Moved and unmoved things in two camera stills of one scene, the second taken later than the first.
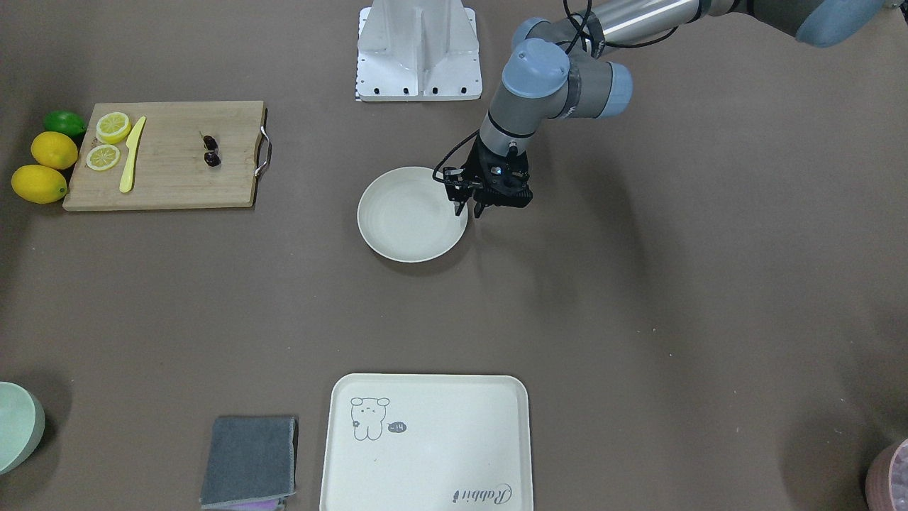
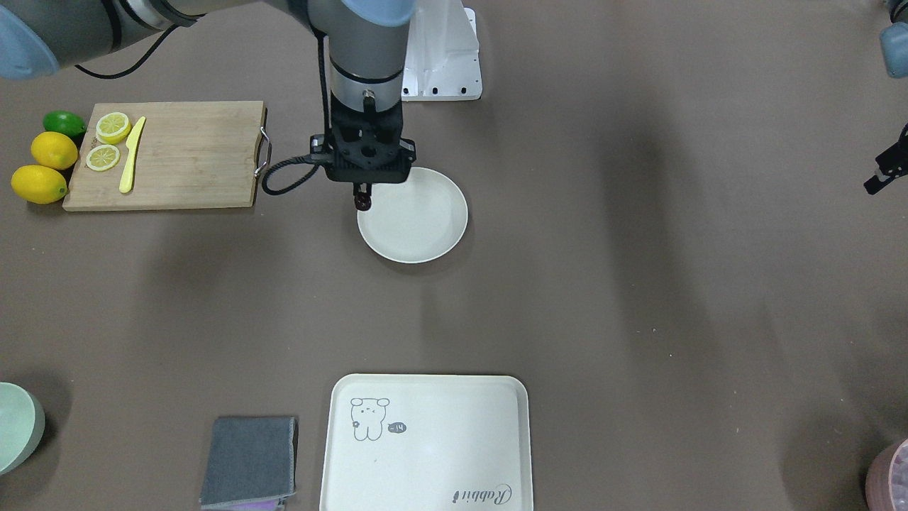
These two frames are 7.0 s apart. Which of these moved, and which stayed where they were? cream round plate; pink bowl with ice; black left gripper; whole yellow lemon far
Moved: black left gripper
Stayed: cream round plate; pink bowl with ice; whole yellow lemon far
